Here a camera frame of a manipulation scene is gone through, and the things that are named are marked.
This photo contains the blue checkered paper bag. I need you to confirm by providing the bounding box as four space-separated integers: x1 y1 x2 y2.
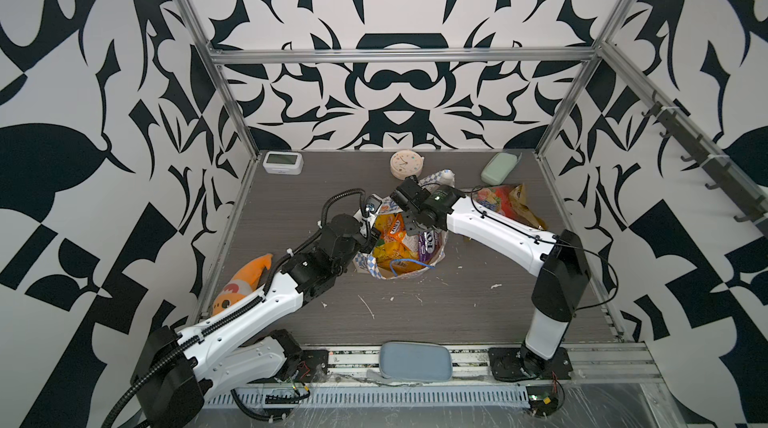
352 198 448 280

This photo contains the red fruit snack bag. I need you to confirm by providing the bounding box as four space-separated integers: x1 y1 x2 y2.
473 185 518 222

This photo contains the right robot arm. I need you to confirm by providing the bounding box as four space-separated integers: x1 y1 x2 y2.
390 176 593 382

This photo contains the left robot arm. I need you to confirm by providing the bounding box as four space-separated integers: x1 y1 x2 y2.
102 189 383 427

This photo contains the purple snack pack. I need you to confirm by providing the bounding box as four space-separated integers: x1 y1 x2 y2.
418 230 445 265

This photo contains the orange snack pack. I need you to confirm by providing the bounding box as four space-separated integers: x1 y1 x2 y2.
373 213 421 276

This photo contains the mint green case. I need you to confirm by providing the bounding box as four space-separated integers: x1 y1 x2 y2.
480 152 520 186

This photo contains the white digital clock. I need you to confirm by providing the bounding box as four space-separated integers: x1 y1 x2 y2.
262 151 304 176

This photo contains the orange plush toy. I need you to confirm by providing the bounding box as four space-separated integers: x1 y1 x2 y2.
212 254 273 315

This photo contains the grey-blue pouch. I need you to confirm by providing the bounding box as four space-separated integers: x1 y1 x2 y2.
379 341 453 382

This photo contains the wall hook rack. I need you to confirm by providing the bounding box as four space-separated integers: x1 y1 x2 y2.
643 91 767 237

